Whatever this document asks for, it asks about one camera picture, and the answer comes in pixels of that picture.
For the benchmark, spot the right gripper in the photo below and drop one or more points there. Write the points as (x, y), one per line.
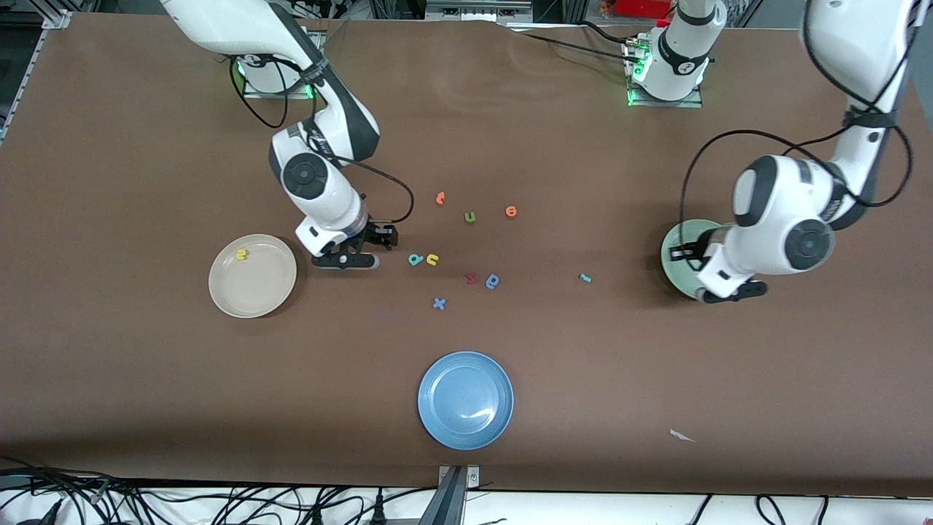
(376, 233)

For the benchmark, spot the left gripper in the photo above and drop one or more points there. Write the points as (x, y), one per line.
(691, 249)

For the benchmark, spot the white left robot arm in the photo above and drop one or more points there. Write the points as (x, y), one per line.
(780, 219)

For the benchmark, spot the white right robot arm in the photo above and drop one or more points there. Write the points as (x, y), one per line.
(321, 189)

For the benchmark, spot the green round plate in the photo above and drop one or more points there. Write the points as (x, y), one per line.
(678, 281)

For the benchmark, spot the beige round plate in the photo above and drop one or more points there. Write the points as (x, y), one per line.
(252, 275)

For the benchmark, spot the blue round plate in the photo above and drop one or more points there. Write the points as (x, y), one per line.
(465, 400)

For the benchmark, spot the white paper scrap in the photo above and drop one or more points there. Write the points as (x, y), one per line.
(681, 435)

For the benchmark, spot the grey metal box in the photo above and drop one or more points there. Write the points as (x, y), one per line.
(477, 9)

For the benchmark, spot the red box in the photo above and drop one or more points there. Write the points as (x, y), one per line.
(641, 7)

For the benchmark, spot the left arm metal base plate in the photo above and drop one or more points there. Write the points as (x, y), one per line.
(667, 103)

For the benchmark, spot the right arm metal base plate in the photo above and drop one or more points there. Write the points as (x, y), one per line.
(251, 92)

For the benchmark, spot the metal table edge bracket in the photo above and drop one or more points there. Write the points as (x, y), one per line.
(455, 488)

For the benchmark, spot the aluminium frame rail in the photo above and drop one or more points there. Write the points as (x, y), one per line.
(29, 73)

